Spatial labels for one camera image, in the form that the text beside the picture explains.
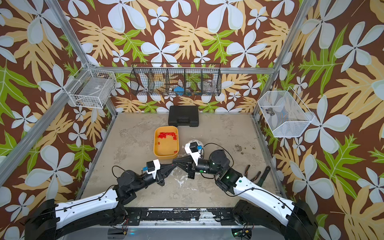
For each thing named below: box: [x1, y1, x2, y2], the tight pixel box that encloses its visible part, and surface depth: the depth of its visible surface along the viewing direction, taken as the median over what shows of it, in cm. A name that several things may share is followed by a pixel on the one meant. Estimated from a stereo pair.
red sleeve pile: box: [157, 132, 177, 140], surface depth 109 cm
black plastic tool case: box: [168, 105, 199, 127], surface depth 117 cm
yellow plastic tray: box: [153, 126, 180, 159], surface depth 103 cm
